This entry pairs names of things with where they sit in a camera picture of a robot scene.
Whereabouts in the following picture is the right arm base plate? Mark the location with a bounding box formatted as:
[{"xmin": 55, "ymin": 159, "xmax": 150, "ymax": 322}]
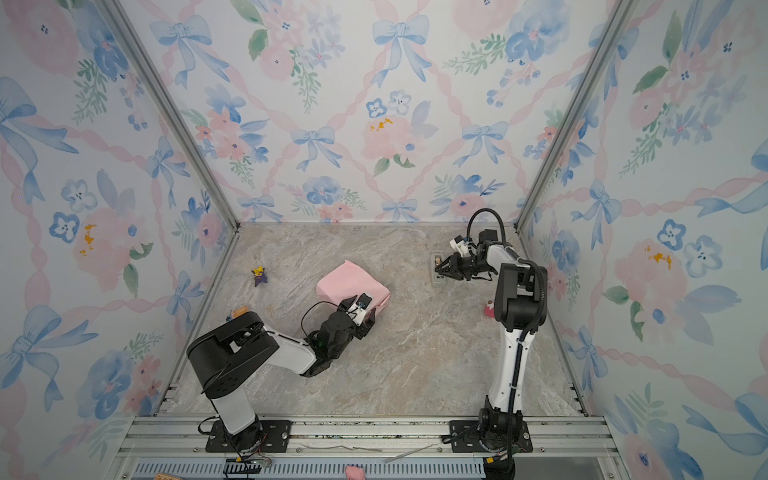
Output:
[{"xmin": 443, "ymin": 420, "xmax": 533, "ymax": 455}]

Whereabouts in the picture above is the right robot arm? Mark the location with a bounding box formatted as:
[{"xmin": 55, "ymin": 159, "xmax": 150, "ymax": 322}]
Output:
[{"xmin": 435, "ymin": 229, "xmax": 547, "ymax": 453}]

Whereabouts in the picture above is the orange toy figure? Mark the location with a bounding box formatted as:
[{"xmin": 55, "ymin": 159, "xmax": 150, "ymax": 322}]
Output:
[{"xmin": 227, "ymin": 306, "xmax": 249, "ymax": 321}]

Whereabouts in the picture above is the pink red toy figure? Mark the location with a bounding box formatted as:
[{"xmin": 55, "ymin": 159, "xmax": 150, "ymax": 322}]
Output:
[{"xmin": 483, "ymin": 300, "xmax": 495, "ymax": 318}]

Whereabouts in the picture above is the aluminium rail frame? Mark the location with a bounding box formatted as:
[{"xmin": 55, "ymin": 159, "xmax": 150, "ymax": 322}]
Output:
[{"xmin": 113, "ymin": 415, "xmax": 631, "ymax": 480}]

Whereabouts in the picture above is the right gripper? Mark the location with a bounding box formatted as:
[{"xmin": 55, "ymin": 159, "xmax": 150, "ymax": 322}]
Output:
[{"xmin": 435, "ymin": 254, "xmax": 491, "ymax": 281}]

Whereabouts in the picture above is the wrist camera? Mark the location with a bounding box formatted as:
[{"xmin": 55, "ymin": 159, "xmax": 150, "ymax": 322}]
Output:
[
  {"xmin": 348, "ymin": 293, "xmax": 376, "ymax": 328},
  {"xmin": 449, "ymin": 236, "xmax": 471, "ymax": 257}
]

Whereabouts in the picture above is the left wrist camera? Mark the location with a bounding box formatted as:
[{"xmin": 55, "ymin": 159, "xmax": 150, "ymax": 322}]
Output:
[{"xmin": 348, "ymin": 293, "xmax": 376, "ymax": 328}]

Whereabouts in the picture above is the yellow purple toy figure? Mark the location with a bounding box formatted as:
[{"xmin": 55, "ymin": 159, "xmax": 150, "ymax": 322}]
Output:
[{"xmin": 251, "ymin": 267, "xmax": 268, "ymax": 287}]

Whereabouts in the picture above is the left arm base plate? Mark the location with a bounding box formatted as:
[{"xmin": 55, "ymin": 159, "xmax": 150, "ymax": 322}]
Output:
[{"xmin": 205, "ymin": 420, "xmax": 293, "ymax": 456}]

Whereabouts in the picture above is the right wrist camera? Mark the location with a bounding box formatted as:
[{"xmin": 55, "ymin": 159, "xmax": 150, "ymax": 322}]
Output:
[{"xmin": 449, "ymin": 236, "xmax": 471, "ymax": 257}]

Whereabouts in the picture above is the pink object on rail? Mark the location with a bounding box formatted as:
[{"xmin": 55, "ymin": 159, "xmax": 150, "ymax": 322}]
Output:
[{"xmin": 344, "ymin": 465, "xmax": 366, "ymax": 480}]

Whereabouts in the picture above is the purple wrapping paper sheet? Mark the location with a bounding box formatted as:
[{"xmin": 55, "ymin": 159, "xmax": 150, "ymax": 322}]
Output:
[{"xmin": 316, "ymin": 260, "xmax": 391, "ymax": 312}]

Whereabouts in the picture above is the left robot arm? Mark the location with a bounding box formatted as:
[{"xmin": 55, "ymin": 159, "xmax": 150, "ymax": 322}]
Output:
[{"xmin": 187, "ymin": 295, "xmax": 376, "ymax": 456}]

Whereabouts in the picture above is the black corrugated cable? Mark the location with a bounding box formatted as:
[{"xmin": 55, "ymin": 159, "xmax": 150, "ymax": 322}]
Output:
[{"xmin": 466, "ymin": 208, "xmax": 550, "ymax": 337}]

